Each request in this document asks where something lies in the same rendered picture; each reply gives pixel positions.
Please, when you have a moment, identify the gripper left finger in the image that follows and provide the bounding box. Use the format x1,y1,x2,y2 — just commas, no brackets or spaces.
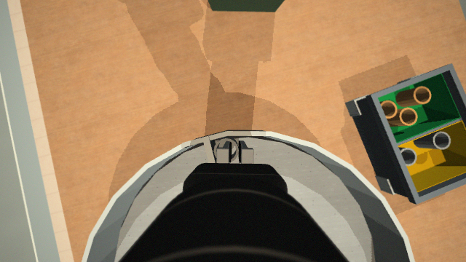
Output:
216,141,232,163

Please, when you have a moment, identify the bronze bushing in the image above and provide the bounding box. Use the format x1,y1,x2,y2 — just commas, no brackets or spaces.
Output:
395,87,431,107
380,100,397,119
387,108,417,127

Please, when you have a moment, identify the grey metal sleeve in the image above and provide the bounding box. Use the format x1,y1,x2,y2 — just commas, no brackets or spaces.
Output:
413,131,451,150
214,137,239,162
399,147,417,166

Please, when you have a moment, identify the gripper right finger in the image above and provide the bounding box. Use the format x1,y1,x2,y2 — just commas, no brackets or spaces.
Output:
238,140,254,164

